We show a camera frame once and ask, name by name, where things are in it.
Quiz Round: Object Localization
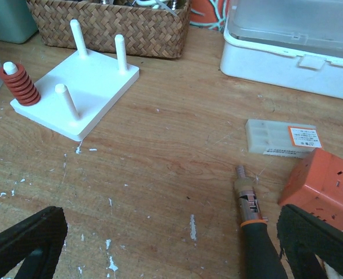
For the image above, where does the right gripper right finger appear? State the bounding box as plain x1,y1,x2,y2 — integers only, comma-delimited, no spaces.
277,204,343,278

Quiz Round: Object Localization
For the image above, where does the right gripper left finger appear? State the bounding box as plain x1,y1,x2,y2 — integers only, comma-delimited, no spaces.
0,206,67,278

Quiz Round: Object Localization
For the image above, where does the orange black screwdriver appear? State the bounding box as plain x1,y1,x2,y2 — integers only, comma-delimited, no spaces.
234,165,288,278

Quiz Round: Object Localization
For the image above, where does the red large spring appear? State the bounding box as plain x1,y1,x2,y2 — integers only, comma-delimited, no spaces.
0,63,41,106

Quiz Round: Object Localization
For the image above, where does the orange power cube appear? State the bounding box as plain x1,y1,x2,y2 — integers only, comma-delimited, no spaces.
278,148,343,230

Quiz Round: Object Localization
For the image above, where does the small drill bit case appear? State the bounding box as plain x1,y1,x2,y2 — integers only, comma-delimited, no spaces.
245,119,323,159

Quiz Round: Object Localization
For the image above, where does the white peg board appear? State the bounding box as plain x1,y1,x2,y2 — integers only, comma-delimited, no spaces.
10,19,140,141

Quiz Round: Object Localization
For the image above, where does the white plastic storage box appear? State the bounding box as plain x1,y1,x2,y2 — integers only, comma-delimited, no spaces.
220,1,343,99

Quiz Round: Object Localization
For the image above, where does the grey plastic toolbox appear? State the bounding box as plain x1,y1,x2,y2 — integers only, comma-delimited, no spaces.
0,0,38,44

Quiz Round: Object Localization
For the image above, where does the wicker basket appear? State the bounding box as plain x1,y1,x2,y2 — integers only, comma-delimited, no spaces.
27,0,191,59

